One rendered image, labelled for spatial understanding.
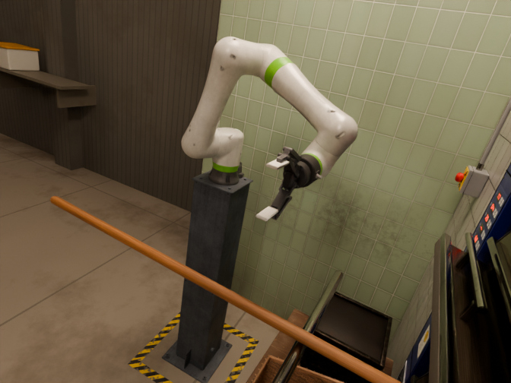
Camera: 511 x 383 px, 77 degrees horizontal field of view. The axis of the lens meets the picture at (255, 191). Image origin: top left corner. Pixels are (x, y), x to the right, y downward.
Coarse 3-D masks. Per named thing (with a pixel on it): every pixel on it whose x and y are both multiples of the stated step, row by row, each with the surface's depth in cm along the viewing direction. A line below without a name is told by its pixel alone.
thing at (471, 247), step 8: (472, 240) 77; (472, 248) 73; (464, 256) 74; (472, 256) 70; (456, 264) 75; (464, 264) 74; (472, 264) 67; (472, 272) 64; (480, 272) 64; (472, 280) 62; (480, 280) 61; (480, 288) 59; (480, 296) 56; (472, 304) 57; (480, 304) 55; (464, 312) 58; (472, 312) 57; (480, 312) 54; (464, 320) 58
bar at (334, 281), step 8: (336, 272) 106; (336, 280) 102; (328, 288) 97; (336, 288) 100; (328, 296) 94; (320, 304) 90; (312, 312) 88; (320, 312) 88; (312, 320) 84; (320, 320) 87; (304, 328) 82; (312, 328) 82; (296, 344) 76; (296, 352) 74; (288, 360) 72; (296, 360) 73; (280, 368) 71; (288, 368) 70; (280, 376) 68; (288, 376) 69
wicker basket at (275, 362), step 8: (272, 360) 123; (280, 360) 121; (264, 368) 119; (272, 368) 124; (296, 368) 118; (304, 368) 117; (256, 376) 115; (264, 376) 127; (272, 376) 126; (296, 376) 120; (304, 376) 118; (312, 376) 116; (320, 376) 114
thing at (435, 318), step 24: (480, 264) 81; (456, 288) 67; (432, 312) 61; (456, 312) 60; (504, 312) 66; (432, 336) 55; (480, 336) 56; (504, 336) 59; (432, 360) 50; (480, 360) 51; (504, 360) 53
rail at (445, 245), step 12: (444, 240) 81; (444, 252) 75; (444, 264) 70; (444, 276) 66; (444, 288) 62; (444, 300) 59; (444, 312) 56; (444, 324) 53; (444, 336) 51; (456, 336) 51; (444, 348) 48; (456, 348) 49; (444, 360) 46; (456, 360) 46; (444, 372) 44; (456, 372) 44
